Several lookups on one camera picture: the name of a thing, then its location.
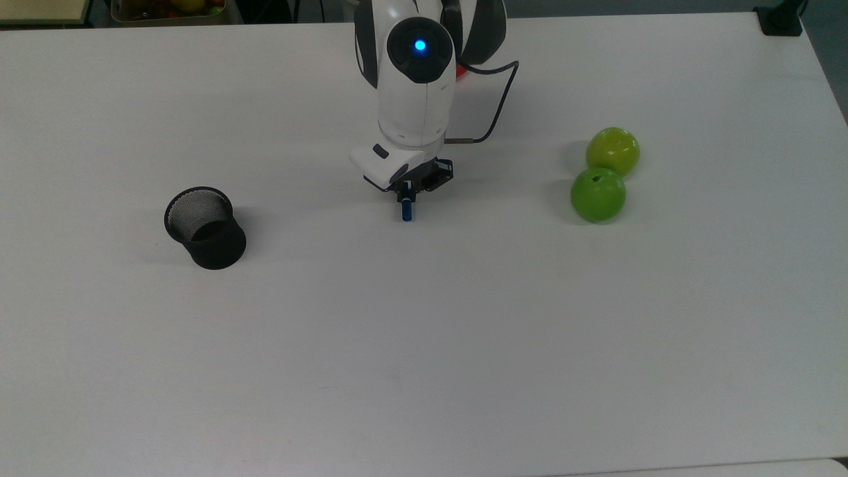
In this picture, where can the white marker with blue cap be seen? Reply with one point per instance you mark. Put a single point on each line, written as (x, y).
(405, 212)

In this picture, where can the yellow-green toy apple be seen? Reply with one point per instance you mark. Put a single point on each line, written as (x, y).
(613, 151)

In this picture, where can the black mesh pen cup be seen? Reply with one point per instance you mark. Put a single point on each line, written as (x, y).
(215, 248)

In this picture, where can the bright green toy apple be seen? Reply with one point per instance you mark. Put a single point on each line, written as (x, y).
(597, 197)

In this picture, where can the clear bin of toy fruit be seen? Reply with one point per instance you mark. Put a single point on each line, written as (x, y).
(169, 9)

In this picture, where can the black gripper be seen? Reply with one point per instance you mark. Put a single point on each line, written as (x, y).
(437, 173)

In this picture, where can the red and yellow toy fruit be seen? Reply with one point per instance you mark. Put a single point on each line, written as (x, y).
(462, 71)

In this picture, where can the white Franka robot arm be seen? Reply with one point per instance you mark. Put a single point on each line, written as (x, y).
(414, 99)

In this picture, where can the light wooden board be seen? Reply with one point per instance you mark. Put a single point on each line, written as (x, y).
(41, 10)

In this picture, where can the black table clamp mount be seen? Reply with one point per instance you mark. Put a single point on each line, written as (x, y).
(780, 20)

